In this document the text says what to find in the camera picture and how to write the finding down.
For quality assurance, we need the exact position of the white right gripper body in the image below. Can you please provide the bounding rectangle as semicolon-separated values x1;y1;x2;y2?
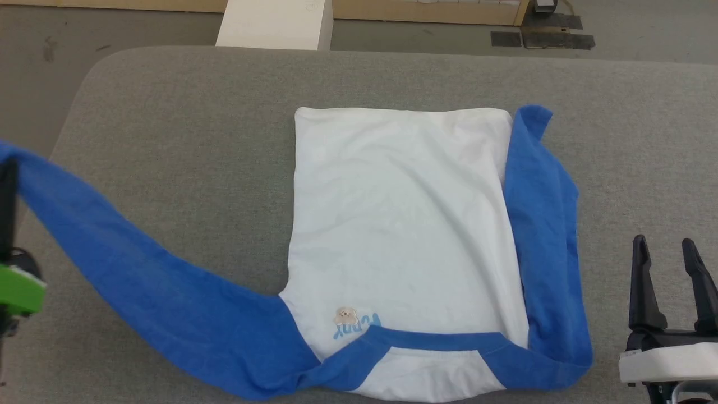
618;329;718;404

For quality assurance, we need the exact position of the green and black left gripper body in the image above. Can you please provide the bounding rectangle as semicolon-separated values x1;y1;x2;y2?
0;249;47;338

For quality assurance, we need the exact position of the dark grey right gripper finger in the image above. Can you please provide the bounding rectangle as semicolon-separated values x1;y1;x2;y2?
628;235;668;332
682;238;718;333

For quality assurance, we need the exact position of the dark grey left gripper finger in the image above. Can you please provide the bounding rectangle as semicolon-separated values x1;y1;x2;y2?
0;158;19;265

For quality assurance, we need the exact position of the blue and white raglan shirt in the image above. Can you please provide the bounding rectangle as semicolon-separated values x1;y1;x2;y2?
0;104;595;403

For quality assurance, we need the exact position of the grey fabric sofa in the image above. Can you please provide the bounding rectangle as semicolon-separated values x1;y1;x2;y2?
0;45;718;404

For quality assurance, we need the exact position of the white rectangular block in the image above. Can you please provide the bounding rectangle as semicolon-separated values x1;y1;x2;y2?
215;0;335;52

